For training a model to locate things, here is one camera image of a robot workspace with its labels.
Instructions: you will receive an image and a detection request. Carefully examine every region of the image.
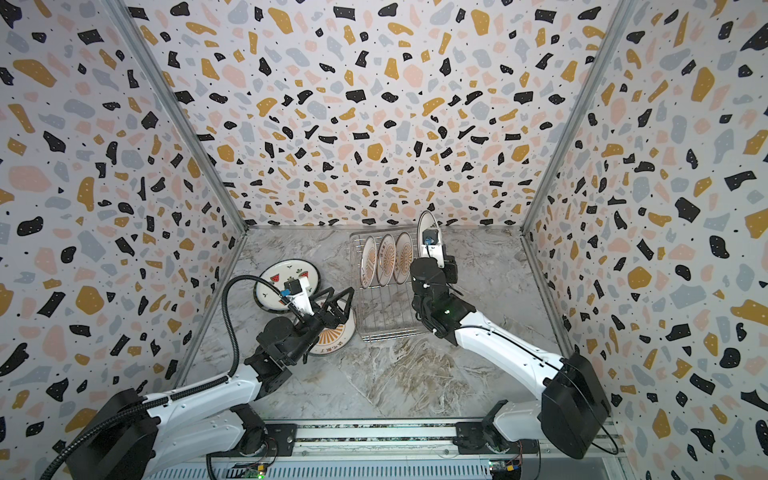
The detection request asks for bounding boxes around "sunburst plate in rack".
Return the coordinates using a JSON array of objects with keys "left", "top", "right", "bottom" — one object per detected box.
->
[{"left": 393, "top": 232, "right": 413, "bottom": 284}]

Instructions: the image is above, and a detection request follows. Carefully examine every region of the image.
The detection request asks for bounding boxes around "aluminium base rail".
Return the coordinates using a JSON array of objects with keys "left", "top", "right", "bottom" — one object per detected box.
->
[{"left": 128, "top": 416, "right": 631, "bottom": 480}]

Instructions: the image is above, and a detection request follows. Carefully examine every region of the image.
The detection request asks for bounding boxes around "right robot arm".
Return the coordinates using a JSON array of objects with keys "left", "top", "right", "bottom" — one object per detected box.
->
[{"left": 410, "top": 257, "right": 610, "bottom": 459}]

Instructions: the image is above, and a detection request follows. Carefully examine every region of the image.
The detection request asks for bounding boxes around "aluminium corner post right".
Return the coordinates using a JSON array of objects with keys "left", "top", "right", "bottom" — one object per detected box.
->
[{"left": 519, "top": 0, "right": 637, "bottom": 235}]

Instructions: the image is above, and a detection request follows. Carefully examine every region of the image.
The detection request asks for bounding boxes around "wire dish rack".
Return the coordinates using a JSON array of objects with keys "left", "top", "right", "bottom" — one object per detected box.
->
[{"left": 349, "top": 227, "right": 426, "bottom": 342}]

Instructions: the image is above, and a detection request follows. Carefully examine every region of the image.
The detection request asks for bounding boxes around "white plate red rim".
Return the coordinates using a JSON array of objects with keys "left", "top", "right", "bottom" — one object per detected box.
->
[{"left": 377, "top": 234, "right": 397, "bottom": 286}]

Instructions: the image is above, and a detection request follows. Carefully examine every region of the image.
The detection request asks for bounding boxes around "aluminium corner post left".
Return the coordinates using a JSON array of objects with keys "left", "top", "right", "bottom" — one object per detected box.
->
[{"left": 104, "top": 1, "right": 248, "bottom": 235}]

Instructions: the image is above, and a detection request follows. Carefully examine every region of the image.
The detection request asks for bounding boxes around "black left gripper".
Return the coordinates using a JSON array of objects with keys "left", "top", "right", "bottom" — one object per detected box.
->
[{"left": 285, "top": 286, "right": 350, "bottom": 367}]

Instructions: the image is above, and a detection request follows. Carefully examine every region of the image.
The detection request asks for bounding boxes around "patterned plate rack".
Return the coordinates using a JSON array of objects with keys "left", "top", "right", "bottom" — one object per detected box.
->
[{"left": 417, "top": 210, "right": 441, "bottom": 257}]

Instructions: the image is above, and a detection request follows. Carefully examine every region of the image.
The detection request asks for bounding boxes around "orange sunburst plate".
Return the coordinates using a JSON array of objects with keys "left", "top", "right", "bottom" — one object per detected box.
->
[{"left": 360, "top": 236, "right": 377, "bottom": 289}]

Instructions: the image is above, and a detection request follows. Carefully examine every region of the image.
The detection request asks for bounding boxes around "aluminium corner post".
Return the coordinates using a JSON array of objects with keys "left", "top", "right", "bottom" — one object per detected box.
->
[
  {"left": 104, "top": 1, "right": 248, "bottom": 235},
  {"left": 519, "top": 0, "right": 637, "bottom": 235}
]

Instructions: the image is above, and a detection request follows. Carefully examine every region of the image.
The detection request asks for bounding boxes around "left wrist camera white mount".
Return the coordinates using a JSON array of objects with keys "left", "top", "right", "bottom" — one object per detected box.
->
[{"left": 281, "top": 277, "right": 314, "bottom": 318}]

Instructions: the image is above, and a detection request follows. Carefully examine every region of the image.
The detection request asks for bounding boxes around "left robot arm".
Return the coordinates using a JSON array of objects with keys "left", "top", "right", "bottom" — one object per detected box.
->
[{"left": 41, "top": 288, "right": 354, "bottom": 479}]

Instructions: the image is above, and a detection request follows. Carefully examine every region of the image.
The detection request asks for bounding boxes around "black corrugated cable hose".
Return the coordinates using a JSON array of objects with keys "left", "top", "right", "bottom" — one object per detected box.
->
[{"left": 38, "top": 274, "right": 301, "bottom": 480}]

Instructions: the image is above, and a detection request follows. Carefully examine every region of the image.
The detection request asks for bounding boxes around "patterned plate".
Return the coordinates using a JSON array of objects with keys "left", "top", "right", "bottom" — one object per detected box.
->
[{"left": 309, "top": 311, "right": 356, "bottom": 356}]

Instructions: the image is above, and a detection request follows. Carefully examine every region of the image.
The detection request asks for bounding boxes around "watermelon pattern plate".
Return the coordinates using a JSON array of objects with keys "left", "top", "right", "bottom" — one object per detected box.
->
[{"left": 253, "top": 258, "right": 322, "bottom": 314}]

